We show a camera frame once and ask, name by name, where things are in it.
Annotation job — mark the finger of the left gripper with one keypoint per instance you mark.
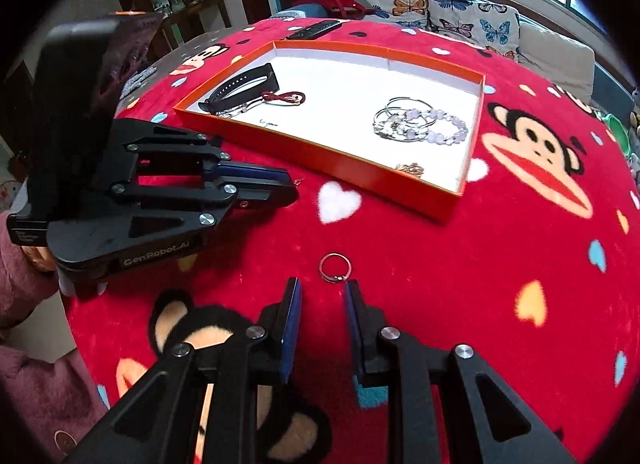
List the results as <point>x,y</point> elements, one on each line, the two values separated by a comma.
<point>260,193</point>
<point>235,172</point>

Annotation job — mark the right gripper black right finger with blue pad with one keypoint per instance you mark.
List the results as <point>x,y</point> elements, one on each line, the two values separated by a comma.
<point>443,405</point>

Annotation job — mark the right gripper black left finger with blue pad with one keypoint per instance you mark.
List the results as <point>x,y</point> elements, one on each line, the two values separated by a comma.
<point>158,420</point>

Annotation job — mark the black wristband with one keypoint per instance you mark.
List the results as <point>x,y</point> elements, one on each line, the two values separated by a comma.
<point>241,88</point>

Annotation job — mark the thin silver hoop with pearl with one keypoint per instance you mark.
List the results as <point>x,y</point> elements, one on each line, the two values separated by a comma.
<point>402,125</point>

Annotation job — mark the large silver hoop bangle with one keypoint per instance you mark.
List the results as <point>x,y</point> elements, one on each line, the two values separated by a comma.
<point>403,104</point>

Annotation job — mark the maroon sleeve forearm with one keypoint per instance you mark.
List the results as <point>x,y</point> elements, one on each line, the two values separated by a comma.
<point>48,399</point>

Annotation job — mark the wooden side table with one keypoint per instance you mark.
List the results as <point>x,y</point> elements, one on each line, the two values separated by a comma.
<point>186,24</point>

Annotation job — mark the orange tray white inside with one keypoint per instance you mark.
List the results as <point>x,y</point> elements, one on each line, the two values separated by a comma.
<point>345,85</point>

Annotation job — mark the gold brown brooch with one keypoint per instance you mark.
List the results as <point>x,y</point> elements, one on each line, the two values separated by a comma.
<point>413,169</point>

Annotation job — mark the black remote control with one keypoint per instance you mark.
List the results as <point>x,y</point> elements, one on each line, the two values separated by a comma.
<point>314,31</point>

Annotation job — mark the butterfly print pillow right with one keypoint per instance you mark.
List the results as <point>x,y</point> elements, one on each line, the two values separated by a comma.
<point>491,26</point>

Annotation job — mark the green bowl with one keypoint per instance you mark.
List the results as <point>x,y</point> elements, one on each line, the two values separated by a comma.
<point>618,133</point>

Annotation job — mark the beige cushion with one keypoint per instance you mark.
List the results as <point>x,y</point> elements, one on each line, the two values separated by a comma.
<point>564,61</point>

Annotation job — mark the plush toy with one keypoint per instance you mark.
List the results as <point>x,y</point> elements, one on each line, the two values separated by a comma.
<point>633,137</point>

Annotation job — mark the silver chain jewelry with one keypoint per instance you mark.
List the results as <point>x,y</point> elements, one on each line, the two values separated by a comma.
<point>240,109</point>

